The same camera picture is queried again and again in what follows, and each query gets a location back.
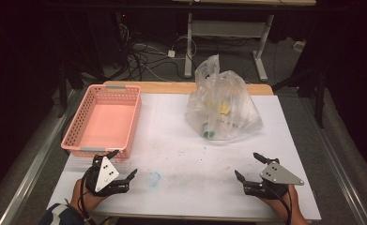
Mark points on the white metal desk frame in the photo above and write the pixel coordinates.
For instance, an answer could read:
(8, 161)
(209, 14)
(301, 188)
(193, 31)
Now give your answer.
(189, 47)

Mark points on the metal floor rail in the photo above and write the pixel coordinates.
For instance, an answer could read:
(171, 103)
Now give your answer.
(34, 170)
(337, 168)

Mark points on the dark metal stand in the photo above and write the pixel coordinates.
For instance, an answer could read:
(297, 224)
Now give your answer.
(62, 90)
(320, 100)

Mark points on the person's right hand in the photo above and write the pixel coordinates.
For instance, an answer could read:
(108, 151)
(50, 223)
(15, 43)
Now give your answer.
(287, 209)

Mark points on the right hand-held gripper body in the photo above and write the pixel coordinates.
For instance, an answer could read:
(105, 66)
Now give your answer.
(276, 178)

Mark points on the white table mat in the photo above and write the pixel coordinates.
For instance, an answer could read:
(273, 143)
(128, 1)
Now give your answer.
(178, 156)

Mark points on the clear smiley plastic bag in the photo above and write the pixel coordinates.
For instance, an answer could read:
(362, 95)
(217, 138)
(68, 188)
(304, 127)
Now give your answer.
(237, 103)

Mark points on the pink perforated plastic basket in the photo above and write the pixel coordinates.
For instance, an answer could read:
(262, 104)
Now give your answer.
(109, 125)

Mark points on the small white-capped bottle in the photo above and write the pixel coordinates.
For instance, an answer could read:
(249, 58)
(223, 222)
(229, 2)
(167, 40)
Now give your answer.
(208, 133)

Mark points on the person's left hand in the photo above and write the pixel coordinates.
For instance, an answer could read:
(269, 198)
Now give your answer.
(87, 200)

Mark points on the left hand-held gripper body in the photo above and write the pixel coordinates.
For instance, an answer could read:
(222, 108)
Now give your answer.
(106, 175)

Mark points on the white power adapter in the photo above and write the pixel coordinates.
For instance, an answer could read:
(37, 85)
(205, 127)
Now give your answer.
(171, 53)

